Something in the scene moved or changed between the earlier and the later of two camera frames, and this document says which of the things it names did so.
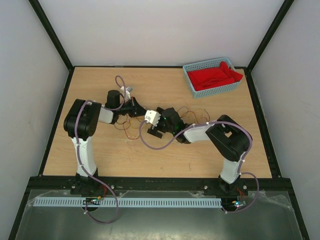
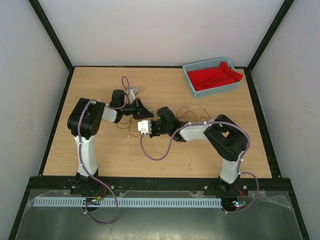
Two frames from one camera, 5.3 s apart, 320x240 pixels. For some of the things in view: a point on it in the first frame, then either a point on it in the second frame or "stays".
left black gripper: x=137 y=110 stays
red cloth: x=205 y=79 stays
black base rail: x=159 y=183 stays
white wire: x=170 y=140 to x=204 y=107
